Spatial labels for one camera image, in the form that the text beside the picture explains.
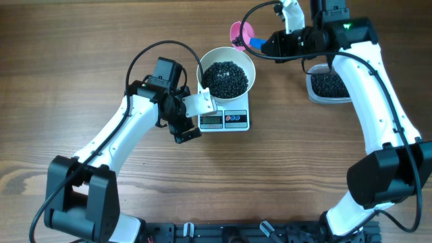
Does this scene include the right black cable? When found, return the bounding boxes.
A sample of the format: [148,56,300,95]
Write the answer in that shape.
[238,0,423,243]

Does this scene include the black cable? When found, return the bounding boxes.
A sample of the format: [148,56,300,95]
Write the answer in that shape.
[238,0,423,243]
[28,40,207,243]

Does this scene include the white digital kitchen scale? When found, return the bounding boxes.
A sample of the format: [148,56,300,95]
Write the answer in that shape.
[198,94,250,132]

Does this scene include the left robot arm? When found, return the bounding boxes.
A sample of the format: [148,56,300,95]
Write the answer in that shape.
[41,57,201,242]

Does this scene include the black beans in scoop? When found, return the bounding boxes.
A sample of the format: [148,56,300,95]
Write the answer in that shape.
[232,36,242,47]

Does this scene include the black beans in bowl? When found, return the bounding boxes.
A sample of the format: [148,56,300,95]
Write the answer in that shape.
[201,61,248,99]

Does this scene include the pink scoop blue handle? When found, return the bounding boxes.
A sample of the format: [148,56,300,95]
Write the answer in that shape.
[229,21,266,51]

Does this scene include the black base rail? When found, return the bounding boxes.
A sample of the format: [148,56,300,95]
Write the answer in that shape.
[136,221,382,243]

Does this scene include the clear plastic container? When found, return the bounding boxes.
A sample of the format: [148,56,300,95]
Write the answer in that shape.
[306,63,352,105]

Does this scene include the left black cable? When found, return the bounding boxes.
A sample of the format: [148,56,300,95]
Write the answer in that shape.
[28,40,207,243]

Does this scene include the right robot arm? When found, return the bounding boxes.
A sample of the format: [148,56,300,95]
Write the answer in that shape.
[261,1,431,242]

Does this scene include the white bowl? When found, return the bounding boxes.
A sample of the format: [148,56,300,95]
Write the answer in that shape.
[197,47,256,103]

